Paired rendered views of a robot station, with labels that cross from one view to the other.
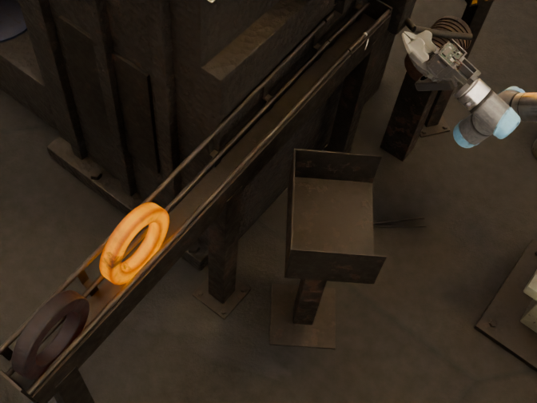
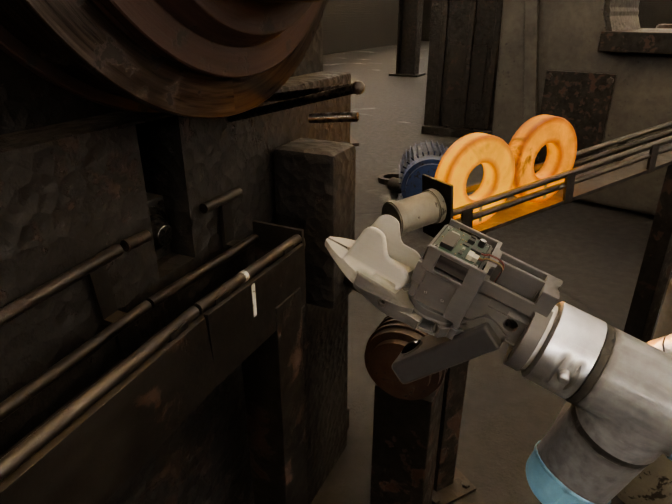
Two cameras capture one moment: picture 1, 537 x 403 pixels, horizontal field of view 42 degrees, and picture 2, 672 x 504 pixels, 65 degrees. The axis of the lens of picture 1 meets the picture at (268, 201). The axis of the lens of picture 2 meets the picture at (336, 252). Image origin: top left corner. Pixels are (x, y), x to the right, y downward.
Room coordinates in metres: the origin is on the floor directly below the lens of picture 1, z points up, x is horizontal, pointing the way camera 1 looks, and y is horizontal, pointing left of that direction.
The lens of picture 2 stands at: (0.85, -0.25, 0.97)
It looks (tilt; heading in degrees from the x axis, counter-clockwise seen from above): 25 degrees down; 355
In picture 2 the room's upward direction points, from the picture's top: straight up
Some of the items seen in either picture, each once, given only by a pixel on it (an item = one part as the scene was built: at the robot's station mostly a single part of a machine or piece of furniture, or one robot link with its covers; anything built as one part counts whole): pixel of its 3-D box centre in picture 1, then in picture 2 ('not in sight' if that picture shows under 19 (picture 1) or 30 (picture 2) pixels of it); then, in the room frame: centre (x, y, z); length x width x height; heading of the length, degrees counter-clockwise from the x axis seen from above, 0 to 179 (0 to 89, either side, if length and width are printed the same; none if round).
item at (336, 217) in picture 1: (316, 272); not in sight; (0.83, -0.15, 0.36); 0.26 x 0.20 x 0.72; 4
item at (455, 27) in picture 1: (421, 93); (412, 427); (1.58, -0.45, 0.27); 0.22 x 0.13 x 0.53; 149
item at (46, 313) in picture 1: (52, 334); not in sight; (0.46, 0.39, 0.68); 0.18 x 0.03 x 0.18; 154
